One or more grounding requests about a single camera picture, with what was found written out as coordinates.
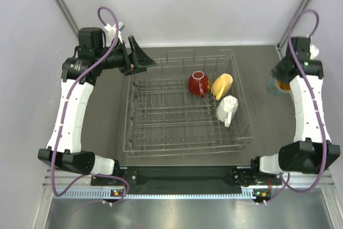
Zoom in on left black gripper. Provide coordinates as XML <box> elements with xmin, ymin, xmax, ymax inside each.
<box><xmin>95</xmin><ymin>35</ymin><xmax>156</xmax><ymax>76</ymax></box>

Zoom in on blue patterned mug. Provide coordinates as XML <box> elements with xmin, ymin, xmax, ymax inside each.
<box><xmin>266</xmin><ymin>78</ymin><xmax>291</xmax><ymax>95</ymax></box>

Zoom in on red mug white inside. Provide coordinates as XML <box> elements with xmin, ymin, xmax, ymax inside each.
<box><xmin>188</xmin><ymin>71</ymin><xmax>211</xmax><ymax>98</ymax></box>

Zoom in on yellow mug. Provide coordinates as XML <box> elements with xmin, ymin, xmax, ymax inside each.
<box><xmin>211</xmin><ymin>73</ymin><xmax>233</xmax><ymax>101</ymax></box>

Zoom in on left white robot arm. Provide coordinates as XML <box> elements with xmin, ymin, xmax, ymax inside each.
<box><xmin>38</xmin><ymin>25</ymin><xmax>156</xmax><ymax>184</ymax></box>

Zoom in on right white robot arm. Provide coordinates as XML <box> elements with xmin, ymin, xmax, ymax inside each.
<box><xmin>250</xmin><ymin>36</ymin><xmax>341</xmax><ymax>184</ymax></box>

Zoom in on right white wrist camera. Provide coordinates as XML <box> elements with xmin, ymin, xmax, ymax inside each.
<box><xmin>310</xmin><ymin>44</ymin><xmax>319</xmax><ymax>60</ymax></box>

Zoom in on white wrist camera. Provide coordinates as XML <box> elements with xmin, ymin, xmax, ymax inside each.
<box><xmin>310</xmin><ymin>44</ymin><xmax>319</xmax><ymax>60</ymax></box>
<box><xmin>104</xmin><ymin>22</ymin><xmax>126</xmax><ymax>43</ymax></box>

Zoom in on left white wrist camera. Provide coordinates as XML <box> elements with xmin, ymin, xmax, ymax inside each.
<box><xmin>104</xmin><ymin>22</ymin><xmax>126</xmax><ymax>43</ymax></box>

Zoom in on grey wire dish rack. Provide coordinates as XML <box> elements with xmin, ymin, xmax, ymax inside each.
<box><xmin>123</xmin><ymin>49</ymin><xmax>253</xmax><ymax>158</ymax></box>

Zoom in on grey slotted cable duct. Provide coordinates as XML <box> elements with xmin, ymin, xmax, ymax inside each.
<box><xmin>60</xmin><ymin>188</ymin><xmax>270</xmax><ymax>200</ymax></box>

